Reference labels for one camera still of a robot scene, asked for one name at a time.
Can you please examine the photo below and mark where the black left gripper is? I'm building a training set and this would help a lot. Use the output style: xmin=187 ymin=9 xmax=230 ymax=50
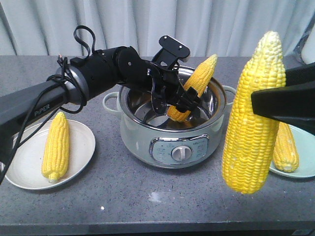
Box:
xmin=146 ymin=61 xmax=200 ymax=115

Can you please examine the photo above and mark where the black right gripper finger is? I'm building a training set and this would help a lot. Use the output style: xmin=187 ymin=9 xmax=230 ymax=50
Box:
xmin=285 ymin=62 xmax=315 ymax=87
xmin=251 ymin=81 xmax=315 ymax=134

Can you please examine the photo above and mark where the yellow corn cob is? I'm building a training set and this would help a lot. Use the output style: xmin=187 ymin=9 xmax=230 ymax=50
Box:
xmin=222 ymin=31 xmax=286 ymax=194
xmin=167 ymin=54 xmax=218 ymax=122
xmin=41 ymin=112 xmax=70 ymax=183
xmin=273 ymin=122 xmax=299 ymax=173

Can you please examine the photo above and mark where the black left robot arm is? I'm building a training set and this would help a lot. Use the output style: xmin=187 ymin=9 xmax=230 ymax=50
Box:
xmin=0 ymin=46 xmax=200 ymax=166

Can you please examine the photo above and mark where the white soy milk blender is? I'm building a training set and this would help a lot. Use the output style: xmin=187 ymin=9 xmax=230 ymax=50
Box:
xmin=301 ymin=29 xmax=315 ymax=64

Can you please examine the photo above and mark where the pale green round plate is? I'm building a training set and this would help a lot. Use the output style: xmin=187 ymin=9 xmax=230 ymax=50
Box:
xmin=269 ymin=125 xmax=315 ymax=179

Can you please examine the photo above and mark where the pale green electric cooking pot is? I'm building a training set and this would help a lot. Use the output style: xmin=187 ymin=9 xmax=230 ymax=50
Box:
xmin=102 ymin=78 xmax=236 ymax=169

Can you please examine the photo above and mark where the white pleated curtain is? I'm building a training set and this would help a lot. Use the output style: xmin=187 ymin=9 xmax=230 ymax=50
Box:
xmin=0 ymin=0 xmax=315 ymax=57

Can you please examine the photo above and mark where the white round plate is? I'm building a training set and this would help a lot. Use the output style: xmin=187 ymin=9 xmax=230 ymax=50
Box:
xmin=5 ymin=120 xmax=95 ymax=190

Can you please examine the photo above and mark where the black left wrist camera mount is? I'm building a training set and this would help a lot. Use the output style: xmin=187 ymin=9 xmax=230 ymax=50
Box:
xmin=152 ymin=35 xmax=190 ymax=70

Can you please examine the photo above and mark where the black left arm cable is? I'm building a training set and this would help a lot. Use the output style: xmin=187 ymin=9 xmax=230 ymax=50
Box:
xmin=0 ymin=25 xmax=96 ymax=185

